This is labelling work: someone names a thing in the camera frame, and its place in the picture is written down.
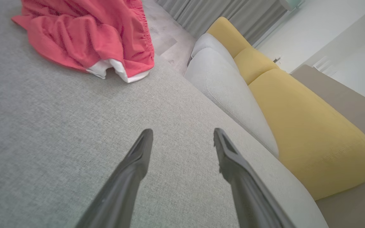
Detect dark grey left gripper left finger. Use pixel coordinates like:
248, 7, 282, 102
75, 128, 154, 228

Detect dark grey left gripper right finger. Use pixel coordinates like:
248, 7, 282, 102
213, 128, 297, 228

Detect red shorts with white trim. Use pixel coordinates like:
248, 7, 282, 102
11, 0, 155, 78

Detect yellow sofa back cushion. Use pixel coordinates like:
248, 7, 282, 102
248, 69, 365, 200
206, 16, 253, 59
233, 47, 279, 85

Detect short grey sofa seat cushion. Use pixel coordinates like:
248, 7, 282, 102
190, 33, 240, 72

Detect grey pleated curtain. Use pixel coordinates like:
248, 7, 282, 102
154, 0, 289, 45

